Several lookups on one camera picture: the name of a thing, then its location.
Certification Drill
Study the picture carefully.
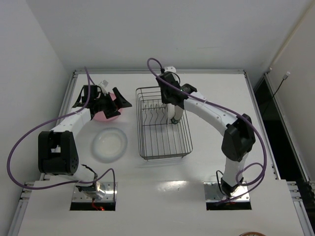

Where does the pink plate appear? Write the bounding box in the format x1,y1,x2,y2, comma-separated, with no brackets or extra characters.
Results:
92,92,124,122

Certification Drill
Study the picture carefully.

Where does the white plate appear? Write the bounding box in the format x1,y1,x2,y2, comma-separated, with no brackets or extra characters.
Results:
92,127,127,163
165,104,175,124

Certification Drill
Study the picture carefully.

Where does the blue rimmed patterned plate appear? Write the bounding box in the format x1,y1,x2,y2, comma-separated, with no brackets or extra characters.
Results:
171,106,184,124

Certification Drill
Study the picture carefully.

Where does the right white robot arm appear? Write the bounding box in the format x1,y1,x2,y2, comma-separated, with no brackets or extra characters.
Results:
157,67,255,197

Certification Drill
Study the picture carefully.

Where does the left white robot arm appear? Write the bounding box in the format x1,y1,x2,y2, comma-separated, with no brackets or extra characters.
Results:
38,81,132,197

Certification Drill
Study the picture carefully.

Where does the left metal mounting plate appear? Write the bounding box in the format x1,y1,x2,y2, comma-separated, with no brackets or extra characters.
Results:
72,182,118,203

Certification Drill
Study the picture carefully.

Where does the metal mounting plate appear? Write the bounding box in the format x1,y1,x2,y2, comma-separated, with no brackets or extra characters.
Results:
72,182,118,203
204,182,250,203

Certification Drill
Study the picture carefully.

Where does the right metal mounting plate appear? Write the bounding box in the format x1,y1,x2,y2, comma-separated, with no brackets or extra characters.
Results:
204,182,250,203

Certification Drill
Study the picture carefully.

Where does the brown round object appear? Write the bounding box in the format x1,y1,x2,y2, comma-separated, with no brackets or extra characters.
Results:
239,231,266,236

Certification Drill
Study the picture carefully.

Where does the wire dish rack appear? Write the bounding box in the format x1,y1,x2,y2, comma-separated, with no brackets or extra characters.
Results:
135,87,193,161

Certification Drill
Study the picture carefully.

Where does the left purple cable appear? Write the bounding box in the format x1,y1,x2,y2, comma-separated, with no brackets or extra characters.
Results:
6,66,116,190

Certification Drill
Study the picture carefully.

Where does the purple cable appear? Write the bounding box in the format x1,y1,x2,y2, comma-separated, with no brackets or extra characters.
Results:
6,66,116,190
147,58,269,205

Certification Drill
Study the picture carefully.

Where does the black cable with white plug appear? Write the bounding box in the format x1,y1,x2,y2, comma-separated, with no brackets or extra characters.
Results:
260,71,290,116

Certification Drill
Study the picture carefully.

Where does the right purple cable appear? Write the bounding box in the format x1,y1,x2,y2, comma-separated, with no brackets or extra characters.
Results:
147,58,269,205

